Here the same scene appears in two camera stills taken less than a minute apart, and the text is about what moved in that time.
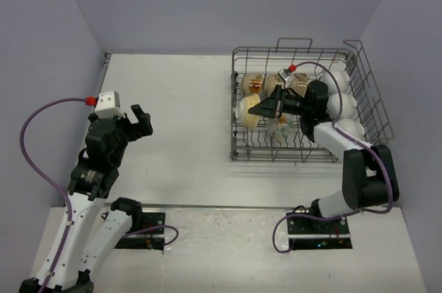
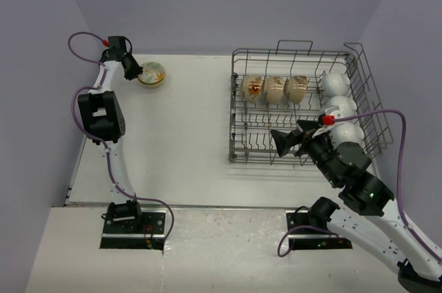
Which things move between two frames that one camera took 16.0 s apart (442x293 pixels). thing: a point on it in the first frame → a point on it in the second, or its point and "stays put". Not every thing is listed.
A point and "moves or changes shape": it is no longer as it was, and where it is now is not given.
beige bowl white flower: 270,82 stays put
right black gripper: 268,108 → 283,141
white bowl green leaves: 282,132 moves or changes shape
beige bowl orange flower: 255,83 stays put
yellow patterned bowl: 248,119 → 154,85
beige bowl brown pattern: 299,83 stays put
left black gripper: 143,128 → 137,70
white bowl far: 341,78 stays put
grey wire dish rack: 295,103 stays put
